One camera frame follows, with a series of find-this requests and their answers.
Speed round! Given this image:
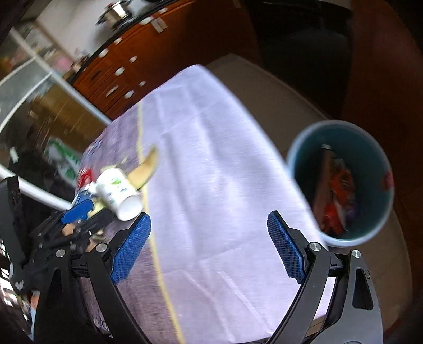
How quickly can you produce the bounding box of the banana peel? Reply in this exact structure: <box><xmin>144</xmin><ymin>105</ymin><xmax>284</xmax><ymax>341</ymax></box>
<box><xmin>127</xmin><ymin>146</ymin><xmax>159</xmax><ymax>191</ymax></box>

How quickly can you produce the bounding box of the steel cooking pot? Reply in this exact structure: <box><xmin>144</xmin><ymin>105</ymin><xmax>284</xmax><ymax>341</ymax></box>
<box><xmin>96</xmin><ymin>0</ymin><xmax>133</xmax><ymax>25</ymax></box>

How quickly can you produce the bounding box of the wooden side cabinet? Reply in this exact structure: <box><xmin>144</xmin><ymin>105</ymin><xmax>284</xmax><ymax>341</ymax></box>
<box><xmin>340</xmin><ymin>0</ymin><xmax>423</xmax><ymax>232</ymax></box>

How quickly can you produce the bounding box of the built-in oven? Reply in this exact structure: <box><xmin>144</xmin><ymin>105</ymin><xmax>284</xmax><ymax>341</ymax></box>
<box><xmin>248</xmin><ymin>0</ymin><xmax>352</xmax><ymax>87</ymax></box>

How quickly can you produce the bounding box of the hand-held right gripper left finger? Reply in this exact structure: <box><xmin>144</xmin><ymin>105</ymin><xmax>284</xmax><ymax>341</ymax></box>
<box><xmin>33</xmin><ymin>212</ymin><xmax>152</xmax><ymax>344</ymax></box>

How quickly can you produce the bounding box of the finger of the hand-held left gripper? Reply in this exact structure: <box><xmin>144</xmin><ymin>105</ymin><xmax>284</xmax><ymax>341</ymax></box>
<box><xmin>81</xmin><ymin>209</ymin><xmax>116</xmax><ymax>234</ymax></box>
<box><xmin>61</xmin><ymin>199</ymin><xmax>95</xmax><ymax>225</ymax></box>

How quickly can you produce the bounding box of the wooden drawer cabinet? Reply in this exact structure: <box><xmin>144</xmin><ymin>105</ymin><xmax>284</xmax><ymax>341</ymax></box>
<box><xmin>71</xmin><ymin>0</ymin><xmax>261</xmax><ymax>121</ymax></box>

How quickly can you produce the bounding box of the red snack bag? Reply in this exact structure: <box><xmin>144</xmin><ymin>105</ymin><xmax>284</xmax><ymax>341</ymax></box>
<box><xmin>325</xmin><ymin>159</ymin><xmax>357</xmax><ymax>237</ymax></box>

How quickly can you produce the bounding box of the green white bag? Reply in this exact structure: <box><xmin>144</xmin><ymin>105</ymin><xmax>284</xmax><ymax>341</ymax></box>
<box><xmin>44</xmin><ymin>137</ymin><xmax>81</xmax><ymax>187</ymax></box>

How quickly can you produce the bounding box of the glass sliding door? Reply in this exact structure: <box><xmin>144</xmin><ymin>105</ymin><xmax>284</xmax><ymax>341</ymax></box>
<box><xmin>0</xmin><ymin>26</ymin><xmax>113</xmax><ymax>212</ymax></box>

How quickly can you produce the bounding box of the teal trash bin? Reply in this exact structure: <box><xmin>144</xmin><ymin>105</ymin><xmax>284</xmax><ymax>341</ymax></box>
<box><xmin>286</xmin><ymin>120</ymin><xmax>395</xmax><ymax>248</ymax></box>

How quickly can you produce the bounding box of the purple white tablecloth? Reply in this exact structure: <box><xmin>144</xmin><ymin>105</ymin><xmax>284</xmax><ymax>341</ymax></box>
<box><xmin>74</xmin><ymin>64</ymin><xmax>334</xmax><ymax>344</ymax></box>

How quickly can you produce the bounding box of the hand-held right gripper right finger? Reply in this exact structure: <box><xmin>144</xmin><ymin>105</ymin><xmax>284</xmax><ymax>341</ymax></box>
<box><xmin>266</xmin><ymin>210</ymin><xmax>384</xmax><ymax>344</ymax></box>

